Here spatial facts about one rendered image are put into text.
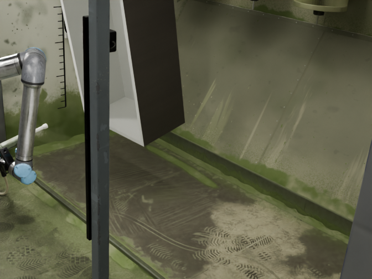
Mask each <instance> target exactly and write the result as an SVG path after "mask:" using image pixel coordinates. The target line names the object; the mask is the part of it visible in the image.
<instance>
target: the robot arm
mask: <svg viewBox="0 0 372 279"><path fill-rule="evenodd" d="M46 62H47V59H46V56H45V54H44V52H43V51H42V50H41V49H39V48H35V47H32V48H29V49H27V50H26V51H23V52H20V53H16V54H14V55H10V56H6V57H3V58H0V80H3V79H7V78H11V77H14V76H18V75H21V82H22V83H23V95H22V105H21V111H20V122H19V132H18V142H17V148H16V149H15V161H14V159H13V157H12V156H11V154H10V152H9V150H8V149H7V147H3V148H1V149H0V154H1V156H2V159H1V158H0V164H1V165H2V168H1V169H2V171H3V170H4V171H3V172H5V174H7V173H9V174H10V175H12V176H13V177H15V178H16V179H18V180H19V181H20V182H21V183H23V184H26V185H28V184H32V183H33V182H34V181H35V179H36V176H37V175H36V173H35V171H33V148H34V139H35V129H36V124H37V115H38V106H39V96H40V87H41V86H43V85H44V80H45V70H46ZM6 171H7V172H6Z"/></svg>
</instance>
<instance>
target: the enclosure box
mask: <svg viewBox="0 0 372 279"><path fill-rule="evenodd" d="M60 2H61V7H62V10H63V15H64V20H65V25H66V30H67V34H68V39H69V44H70V49H71V54H72V57H73V62H74V67H75V72H76V77H77V83H78V86H79V91H80V96H81V101H82V106H83V109H84V59H83V39H82V31H83V28H82V17H83V16H88V15H89V0H60ZM110 29H112V30H115V31H116V51H115V52H111V53H110V130H112V131H114V132H116V133H118V134H120V135H122V136H124V137H126V138H128V139H129V140H132V141H134V142H136V143H138V144H140V145H141V146H146V145H148V144H150V143H151V142H153V141H155V140H156V139H158V138H160V137H162V136H163V135H165V134H166V133H168V132H170V131H172V130H173V129H175V128H177V127H179V126H180V125H182V124H184V123H185V118H184V106H183V94H182V82H181V76H180V64H179V53H178V41H177V29H176V22H175V11H174V0H110Z"/></svg>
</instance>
